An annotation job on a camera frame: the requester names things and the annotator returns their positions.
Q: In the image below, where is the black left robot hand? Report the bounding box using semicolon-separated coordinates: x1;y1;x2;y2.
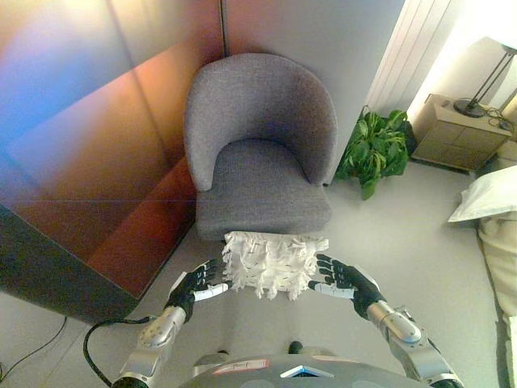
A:
166;259;230;320

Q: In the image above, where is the tangled black nightstand cable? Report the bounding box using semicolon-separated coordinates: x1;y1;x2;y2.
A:
481;101;513;131

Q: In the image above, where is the green potted plant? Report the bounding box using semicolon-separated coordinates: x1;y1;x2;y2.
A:
334;105;414;201

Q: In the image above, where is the beige nightstand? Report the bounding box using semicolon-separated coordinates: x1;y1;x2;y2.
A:
410;93;513;171

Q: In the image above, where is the thin black floor cable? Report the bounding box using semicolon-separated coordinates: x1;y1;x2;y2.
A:
0;314;69;380

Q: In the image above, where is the white pleated curtain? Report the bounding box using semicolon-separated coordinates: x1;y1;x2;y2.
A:
364;0;454;111

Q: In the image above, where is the grey fabric armchair sofa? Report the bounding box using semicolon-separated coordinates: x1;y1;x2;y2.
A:
183;52;339;243

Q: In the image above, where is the white shaggy cloth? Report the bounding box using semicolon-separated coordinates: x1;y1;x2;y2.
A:
221;230;330;302

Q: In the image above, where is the bed with cream duvet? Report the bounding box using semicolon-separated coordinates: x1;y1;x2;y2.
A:
475;213;517;388

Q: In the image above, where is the grey robot torso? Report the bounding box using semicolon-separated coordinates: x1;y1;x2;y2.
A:
177;354;410;388

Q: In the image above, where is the dark stemmed table lamp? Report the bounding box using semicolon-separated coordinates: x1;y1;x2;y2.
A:
452;36;517;119

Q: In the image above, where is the thick black wrist cable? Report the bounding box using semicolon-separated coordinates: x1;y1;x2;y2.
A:
82;316;158;387

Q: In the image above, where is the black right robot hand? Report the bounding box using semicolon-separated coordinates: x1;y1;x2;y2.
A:
309;254;385;319

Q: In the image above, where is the white bed pillow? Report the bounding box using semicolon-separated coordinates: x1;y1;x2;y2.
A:
447;164;517;225

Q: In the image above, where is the dark glossy wooden cabinet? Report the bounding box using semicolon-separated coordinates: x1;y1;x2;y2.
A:
0;42;226;324

